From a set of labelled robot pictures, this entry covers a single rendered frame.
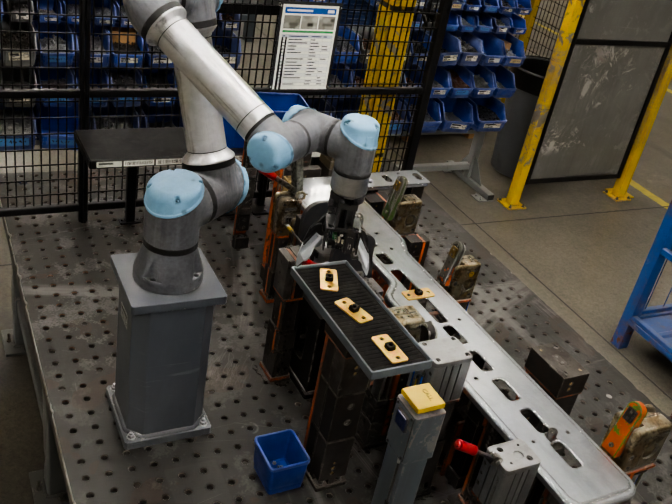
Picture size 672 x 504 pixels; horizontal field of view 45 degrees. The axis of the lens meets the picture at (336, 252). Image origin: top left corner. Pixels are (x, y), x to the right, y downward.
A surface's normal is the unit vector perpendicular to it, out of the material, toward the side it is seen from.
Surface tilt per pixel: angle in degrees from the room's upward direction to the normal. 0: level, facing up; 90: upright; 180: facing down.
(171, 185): 7
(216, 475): 0
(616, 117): 91
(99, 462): 0
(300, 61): 90
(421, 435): 90
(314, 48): 90
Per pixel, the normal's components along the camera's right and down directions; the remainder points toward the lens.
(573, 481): 0.17, -0.85
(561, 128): 0.46, 0.53
